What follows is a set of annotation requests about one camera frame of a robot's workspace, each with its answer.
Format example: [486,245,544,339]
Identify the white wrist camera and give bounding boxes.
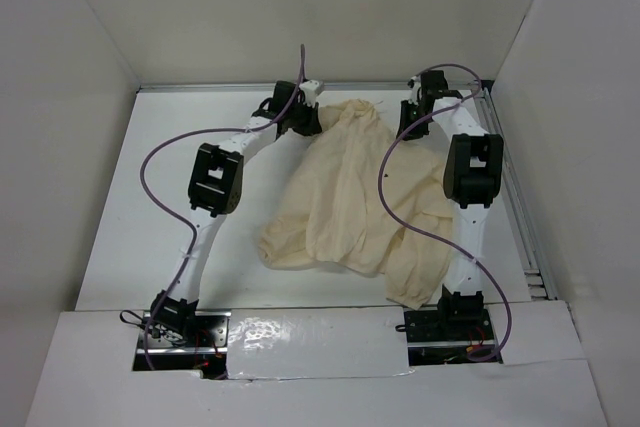
[299,80,325,108]
[407,75,422,105]

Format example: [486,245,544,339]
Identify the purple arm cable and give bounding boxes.
[139,43,314,372]
[377,62,514,364]

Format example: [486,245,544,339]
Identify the white tape sheet cover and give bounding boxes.
[226,307,410,380]

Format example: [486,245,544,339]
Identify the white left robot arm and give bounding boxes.
[145,79,324,346]

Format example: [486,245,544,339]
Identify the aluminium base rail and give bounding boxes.
[132,306,501,381]

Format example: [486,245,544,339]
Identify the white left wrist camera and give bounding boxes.
[299,80,325,108]

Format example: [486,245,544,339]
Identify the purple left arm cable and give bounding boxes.
[139,43,314,372]

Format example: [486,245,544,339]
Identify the aluminium frame rail back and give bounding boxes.
[135,80,484,93]

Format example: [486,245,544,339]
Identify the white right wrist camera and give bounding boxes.
[407,75,422,105]

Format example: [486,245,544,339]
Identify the aluminium frame rail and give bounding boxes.
[135,80,484,93]
[476,79,558,301]

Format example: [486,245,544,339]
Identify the aluminium frame rail right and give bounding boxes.
[476,79,558,301]

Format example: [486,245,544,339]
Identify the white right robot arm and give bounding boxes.
[397,63,504,339]

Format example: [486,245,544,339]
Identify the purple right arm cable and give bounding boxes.
[377,62,514,364]

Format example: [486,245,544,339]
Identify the cream yellow jacket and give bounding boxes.
[257,99,454,309]

